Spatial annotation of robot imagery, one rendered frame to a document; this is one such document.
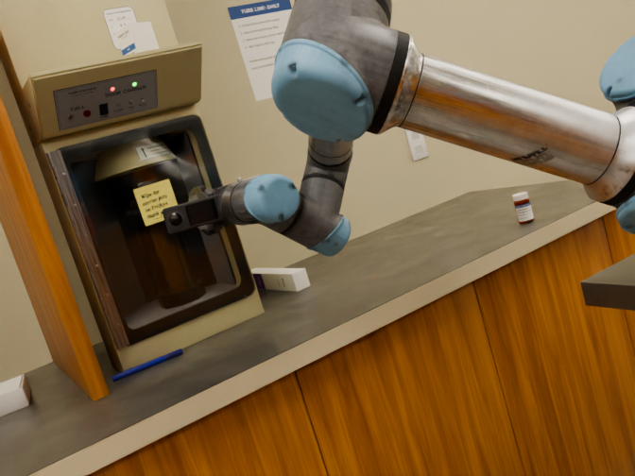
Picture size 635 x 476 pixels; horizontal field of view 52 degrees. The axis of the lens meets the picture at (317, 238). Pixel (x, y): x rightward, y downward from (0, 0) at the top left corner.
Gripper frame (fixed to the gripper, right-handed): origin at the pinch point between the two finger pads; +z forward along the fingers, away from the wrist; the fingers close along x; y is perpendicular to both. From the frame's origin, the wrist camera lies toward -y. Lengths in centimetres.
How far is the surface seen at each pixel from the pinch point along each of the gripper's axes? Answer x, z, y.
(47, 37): 38.8, 5.2, -14.6
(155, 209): 2.7, 4.0, -5.4
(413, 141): -1, 48, 98
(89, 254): -2.0, 4.1, -20.1
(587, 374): -63, -21, 75
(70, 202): 8.3, 4.1, -20.4
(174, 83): 25.0, -1.1, 4.2
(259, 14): 47, 48, 54
